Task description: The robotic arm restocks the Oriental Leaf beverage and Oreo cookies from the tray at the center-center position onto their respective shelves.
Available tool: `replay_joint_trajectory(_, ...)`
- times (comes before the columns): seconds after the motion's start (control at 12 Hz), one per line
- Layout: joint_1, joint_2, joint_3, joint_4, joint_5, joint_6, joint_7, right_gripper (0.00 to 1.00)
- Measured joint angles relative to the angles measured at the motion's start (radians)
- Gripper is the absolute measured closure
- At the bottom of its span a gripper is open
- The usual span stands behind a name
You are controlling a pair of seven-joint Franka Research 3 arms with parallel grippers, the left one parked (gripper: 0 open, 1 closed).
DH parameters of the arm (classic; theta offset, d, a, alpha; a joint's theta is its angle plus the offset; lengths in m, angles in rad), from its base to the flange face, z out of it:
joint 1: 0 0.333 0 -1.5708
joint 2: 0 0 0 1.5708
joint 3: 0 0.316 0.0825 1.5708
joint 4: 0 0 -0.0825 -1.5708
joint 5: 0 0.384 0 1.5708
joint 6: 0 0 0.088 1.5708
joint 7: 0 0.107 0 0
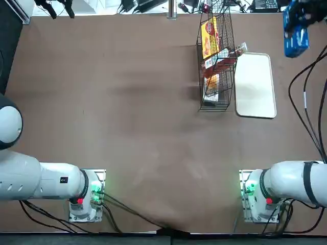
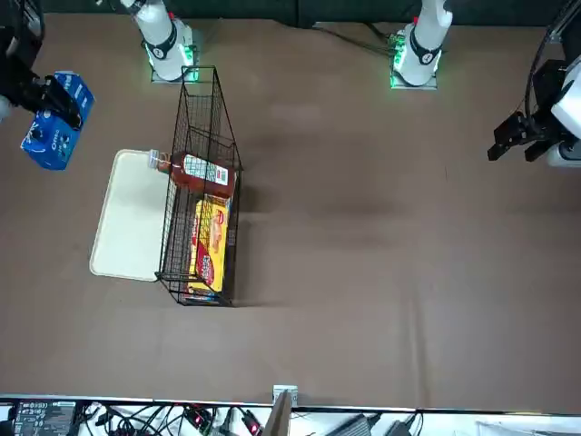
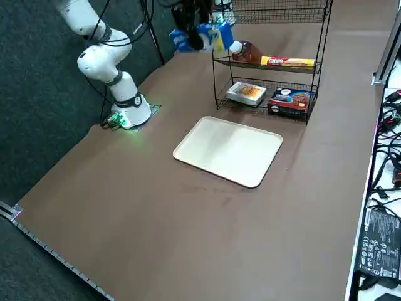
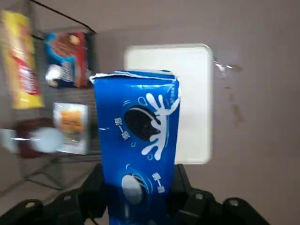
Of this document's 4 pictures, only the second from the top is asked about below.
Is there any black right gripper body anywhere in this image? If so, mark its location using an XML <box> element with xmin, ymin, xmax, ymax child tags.
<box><xmin>0</xmin><ymin>58</ymin><xmax>47</xmax><ymax>114</ymax></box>

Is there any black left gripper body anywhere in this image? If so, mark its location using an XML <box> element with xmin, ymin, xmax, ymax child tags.
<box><xmin>521</xmin><ymin>58</ymin><xmax>568</xmax><ymax>142</ymax></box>

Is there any blue Oreo cookie box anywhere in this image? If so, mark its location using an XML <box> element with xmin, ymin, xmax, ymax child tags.
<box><xmin>20</xmin><ymin>70</ymin><xmax>97</xmax><ymax>173</ymax></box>

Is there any brown tea bottle white cap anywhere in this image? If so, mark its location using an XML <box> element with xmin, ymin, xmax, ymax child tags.
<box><xmin>147</xmin><ymin>148</ymin><xmax>238</xmax><ymax>200</ymax></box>

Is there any cream plastic tray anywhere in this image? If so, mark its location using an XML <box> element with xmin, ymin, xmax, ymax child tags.
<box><xmin>89</xmin><ymin>148</ymin><xmax>176</xmax><ymax>282</ymax></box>

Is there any yellow biscuit box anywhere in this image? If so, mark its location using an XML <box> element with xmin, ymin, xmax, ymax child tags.
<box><xmin>187</xmin><ymin>193</ymin><xmax>231</xmax><ymax>294</ymax></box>

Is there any dark blue chocolate cookie box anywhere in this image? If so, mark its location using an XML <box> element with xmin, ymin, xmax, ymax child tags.
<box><xmin>180</xmin><ymin>290</ymin><xmax>228</xmax><ymax>304</ymax></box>

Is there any black labelled power adapter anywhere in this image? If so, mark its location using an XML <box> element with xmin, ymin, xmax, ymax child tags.
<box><xmin>8</xmin><ymin>399</ymin><xmax>77</xmax><ymax>436</ymax></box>

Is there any large black power brick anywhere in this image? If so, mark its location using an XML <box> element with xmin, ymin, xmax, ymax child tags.
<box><xmin>333</xmin><ymin>412</ymin><xmax>379</xmax><ymax>436</ymax></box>

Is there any aluminium frame strut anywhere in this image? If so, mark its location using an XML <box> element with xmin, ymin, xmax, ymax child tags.
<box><xmin>547</xmin><ymin>0</ymin><xmax>581</xmax><ymax>45</ymax></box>

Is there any black base cable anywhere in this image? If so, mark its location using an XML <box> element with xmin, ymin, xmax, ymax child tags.
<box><xmin>311</xmin><ymin>22</ymin><xmax>397</xmax><ymax>58</ymax></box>

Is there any black wire shelf rack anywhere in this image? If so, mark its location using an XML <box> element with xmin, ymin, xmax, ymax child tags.
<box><xmin>153</xmin><ymin>65</ymin><xmax>245</xmax><ymax>309</ymax></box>

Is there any aluminium post with bracket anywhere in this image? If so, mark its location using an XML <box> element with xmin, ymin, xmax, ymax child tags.
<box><xmin>264</xmin><ymin>384</ymin><xmax>300</xmax><ymax>436</ymax></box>

